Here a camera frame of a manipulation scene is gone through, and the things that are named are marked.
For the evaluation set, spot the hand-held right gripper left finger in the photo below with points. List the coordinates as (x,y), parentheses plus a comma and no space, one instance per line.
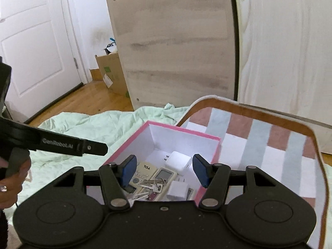
(129,171)

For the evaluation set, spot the cream remote control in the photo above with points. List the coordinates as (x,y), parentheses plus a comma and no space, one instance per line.
(146,170)

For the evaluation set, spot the light green blanket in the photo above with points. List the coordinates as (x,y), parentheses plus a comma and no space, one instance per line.
(77,127)

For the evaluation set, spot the silver key bunch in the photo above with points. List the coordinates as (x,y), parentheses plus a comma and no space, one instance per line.
(155,186)

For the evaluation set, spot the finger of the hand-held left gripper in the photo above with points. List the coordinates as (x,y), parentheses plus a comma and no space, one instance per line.
(97,148)

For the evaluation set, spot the small white plug adapter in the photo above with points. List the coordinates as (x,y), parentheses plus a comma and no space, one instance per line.
(177,191)

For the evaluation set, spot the small white remote control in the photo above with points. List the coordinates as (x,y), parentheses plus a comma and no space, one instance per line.
(166,174)

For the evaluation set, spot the light wooden wardrobe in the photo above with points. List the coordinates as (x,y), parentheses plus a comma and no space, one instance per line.
(181,44)

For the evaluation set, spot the pink cardboard box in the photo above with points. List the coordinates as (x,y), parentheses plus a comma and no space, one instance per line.
(181,138)

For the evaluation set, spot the brown cardboard box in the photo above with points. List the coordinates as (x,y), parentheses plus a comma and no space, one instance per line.
(112,72)

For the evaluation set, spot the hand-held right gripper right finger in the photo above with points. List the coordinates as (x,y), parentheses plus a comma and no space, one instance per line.
(199,171)

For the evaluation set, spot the checked mat with brown border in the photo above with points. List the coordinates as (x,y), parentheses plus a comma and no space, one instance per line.
(272,147)

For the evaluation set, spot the white door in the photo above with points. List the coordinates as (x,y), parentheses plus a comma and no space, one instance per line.
(33,44)

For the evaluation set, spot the white charger cube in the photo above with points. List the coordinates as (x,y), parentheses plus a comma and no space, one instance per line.
(179,160)

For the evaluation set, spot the blue and black object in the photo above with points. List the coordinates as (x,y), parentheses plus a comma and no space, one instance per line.
(111,45)

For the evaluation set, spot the person's left hand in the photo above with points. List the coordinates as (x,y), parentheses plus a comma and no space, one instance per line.
(10,192)

